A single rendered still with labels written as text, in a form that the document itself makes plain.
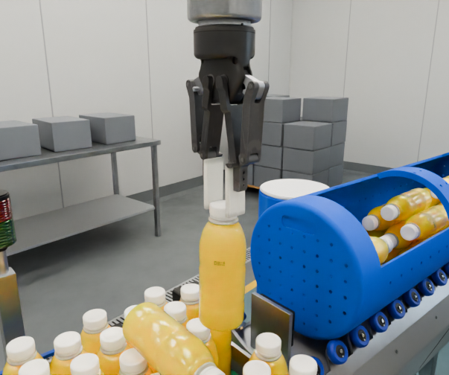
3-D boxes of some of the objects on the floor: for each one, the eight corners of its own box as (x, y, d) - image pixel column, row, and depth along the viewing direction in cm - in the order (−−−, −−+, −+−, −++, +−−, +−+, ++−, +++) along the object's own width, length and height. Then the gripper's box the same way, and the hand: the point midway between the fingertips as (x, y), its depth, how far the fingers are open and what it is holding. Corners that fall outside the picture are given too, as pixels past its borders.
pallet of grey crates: (342, 195, 505) (350, 97, 473) (310, 210, 446) (316, 100, 414) (263, 178, 580) (265, 94, 547) (226, 191, 521) (227, 96, 489)
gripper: (298, 21, 45) (289, 221, 52) (205, 32, 57) (207, 193, 64) (250, 15, 40) (246, 236, 47) (160, 28, 53) (167, 202, 59)
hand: (223, 187), depth 54 cm, fingers closed on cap, 4 cm apart
